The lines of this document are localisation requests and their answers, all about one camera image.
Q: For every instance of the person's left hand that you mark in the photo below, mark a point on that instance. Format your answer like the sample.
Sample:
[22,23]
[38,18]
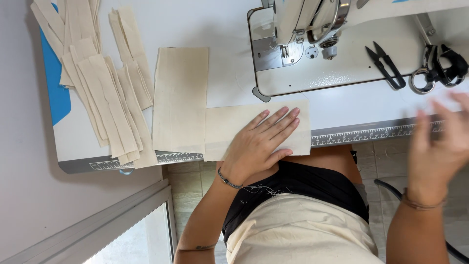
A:
[252,150]

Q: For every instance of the person's right hand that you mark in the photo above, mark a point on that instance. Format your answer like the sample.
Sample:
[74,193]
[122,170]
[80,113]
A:
[436,161]

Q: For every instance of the person's right fingers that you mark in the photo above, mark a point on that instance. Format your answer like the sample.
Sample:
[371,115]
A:
[450,121]

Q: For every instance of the wide cream fabric piece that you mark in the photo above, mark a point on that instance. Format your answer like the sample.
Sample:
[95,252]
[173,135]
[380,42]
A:
[227,124]

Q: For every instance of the black thread snips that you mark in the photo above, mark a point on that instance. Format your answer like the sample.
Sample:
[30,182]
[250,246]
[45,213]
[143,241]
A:
[386,68]

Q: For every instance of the grey ruler strip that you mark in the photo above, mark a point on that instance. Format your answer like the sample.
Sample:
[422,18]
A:
[366,134]

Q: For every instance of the white sewing machine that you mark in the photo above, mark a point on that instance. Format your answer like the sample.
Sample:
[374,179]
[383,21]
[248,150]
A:
[348,66]

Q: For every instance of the black shorts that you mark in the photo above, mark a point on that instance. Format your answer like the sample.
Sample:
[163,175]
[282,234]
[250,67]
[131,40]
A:
[315,183]

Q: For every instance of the cream cloth on lap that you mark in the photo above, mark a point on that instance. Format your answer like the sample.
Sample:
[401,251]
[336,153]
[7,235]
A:
[300,231]

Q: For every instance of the loose white threads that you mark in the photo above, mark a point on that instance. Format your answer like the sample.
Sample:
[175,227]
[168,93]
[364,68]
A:
[269,190]

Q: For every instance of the cream fabric rectangle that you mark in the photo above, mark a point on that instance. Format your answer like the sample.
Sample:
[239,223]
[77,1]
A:
[179,102]

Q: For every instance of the pile of cream fabric strips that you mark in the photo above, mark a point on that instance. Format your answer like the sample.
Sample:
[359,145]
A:
[106,95]

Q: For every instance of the blue plastic sheet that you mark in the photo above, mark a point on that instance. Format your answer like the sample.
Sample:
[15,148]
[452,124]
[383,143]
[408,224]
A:
[55,91]

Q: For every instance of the grey window frame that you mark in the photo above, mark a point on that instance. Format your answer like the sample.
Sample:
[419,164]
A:
[91,227]

